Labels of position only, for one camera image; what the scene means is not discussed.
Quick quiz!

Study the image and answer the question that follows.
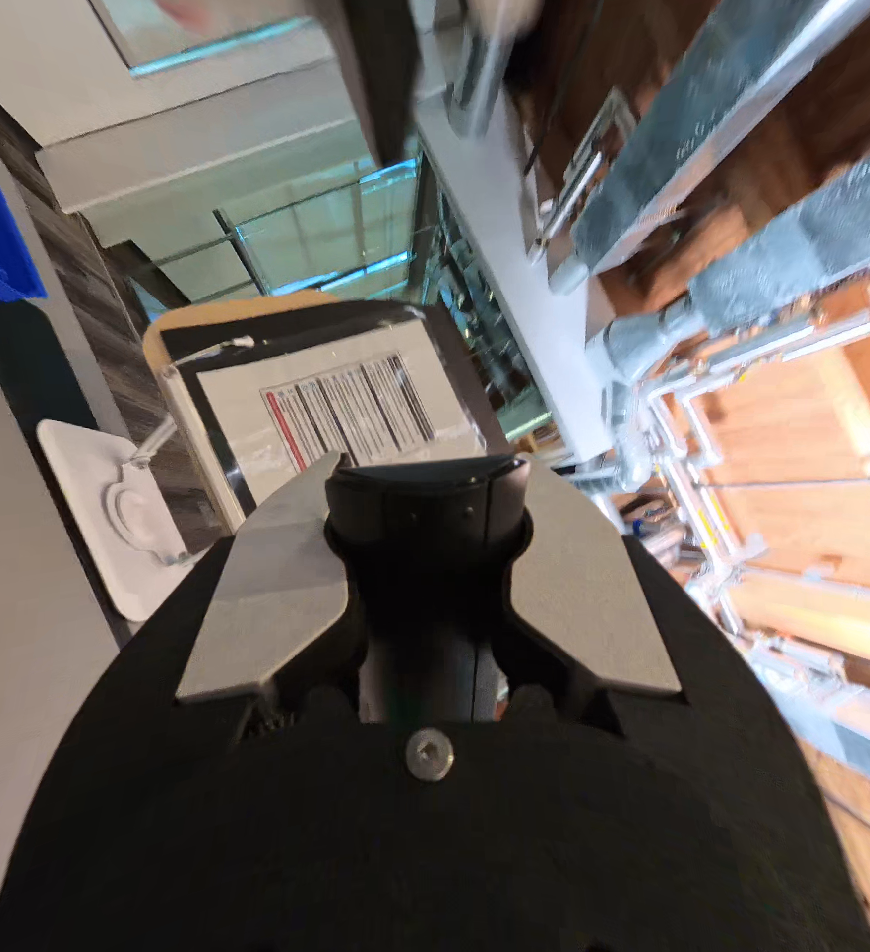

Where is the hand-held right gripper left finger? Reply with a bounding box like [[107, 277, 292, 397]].
[[173, 450, 371, 706]]

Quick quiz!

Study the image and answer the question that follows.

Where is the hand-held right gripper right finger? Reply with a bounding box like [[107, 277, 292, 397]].
[[489, 457, 684, 733]]

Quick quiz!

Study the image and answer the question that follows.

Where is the black computer mouse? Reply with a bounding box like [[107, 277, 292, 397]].
[[323, 454, 534, 724]]

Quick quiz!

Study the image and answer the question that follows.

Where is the grey desk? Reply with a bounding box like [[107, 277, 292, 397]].
[[0, 134, 209, 952]]

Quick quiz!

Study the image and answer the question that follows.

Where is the instruction sign board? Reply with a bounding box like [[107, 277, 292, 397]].
[[141, 289, 554, 535]]

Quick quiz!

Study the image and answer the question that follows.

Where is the silver air duct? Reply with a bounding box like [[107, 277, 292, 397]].
[[691, 137, 870, 336], [570, 0, 870, 275]]

